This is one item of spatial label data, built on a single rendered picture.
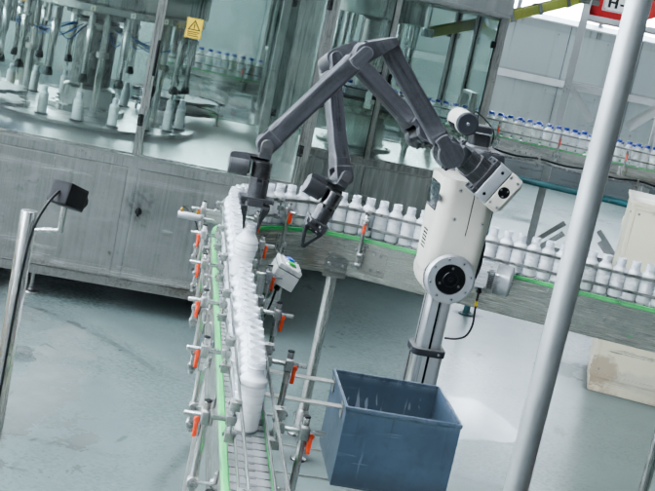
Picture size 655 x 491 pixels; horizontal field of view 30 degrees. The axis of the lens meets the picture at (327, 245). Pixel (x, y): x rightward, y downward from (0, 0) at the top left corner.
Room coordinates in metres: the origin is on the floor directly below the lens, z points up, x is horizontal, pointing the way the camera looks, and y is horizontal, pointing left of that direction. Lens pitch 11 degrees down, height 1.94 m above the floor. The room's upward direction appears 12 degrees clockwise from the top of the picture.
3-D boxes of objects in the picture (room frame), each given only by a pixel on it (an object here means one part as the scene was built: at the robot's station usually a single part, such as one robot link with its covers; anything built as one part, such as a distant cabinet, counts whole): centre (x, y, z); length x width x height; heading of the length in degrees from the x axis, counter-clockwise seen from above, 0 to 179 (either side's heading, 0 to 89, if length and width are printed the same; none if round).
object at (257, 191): (3.49, 0.23, 1.37); 0.10 x 0.07 x 0.07; 98
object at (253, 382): (2.54, 0.10, 1.08); 0.06 x 0.06 x 0.17
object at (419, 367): (3.82, -0.38, 0.74); 0.11 x 0.11 x 0.40; 8
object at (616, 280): (5.00, -1.21, 1.08); 0.06 x 0.06 x 0.17
